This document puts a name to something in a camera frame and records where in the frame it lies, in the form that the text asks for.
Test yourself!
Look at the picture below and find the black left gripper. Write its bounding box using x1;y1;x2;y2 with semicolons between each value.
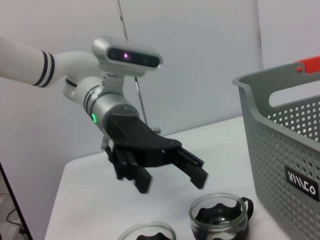
104;113;210;195

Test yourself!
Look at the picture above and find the glass teacup black sleeve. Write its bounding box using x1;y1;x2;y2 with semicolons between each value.
117;221;177;240
188;192;255;240

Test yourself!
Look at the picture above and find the grey perforated storage basket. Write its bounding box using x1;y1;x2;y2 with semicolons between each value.
231;59;320;220

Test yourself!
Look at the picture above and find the thin metal stand rod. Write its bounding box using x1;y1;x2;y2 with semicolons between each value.
116;0;152;127

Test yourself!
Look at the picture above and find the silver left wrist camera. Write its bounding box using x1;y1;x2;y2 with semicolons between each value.
92;35;164;78

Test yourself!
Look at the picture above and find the red basket handle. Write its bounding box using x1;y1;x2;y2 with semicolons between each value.
294;56;320;75

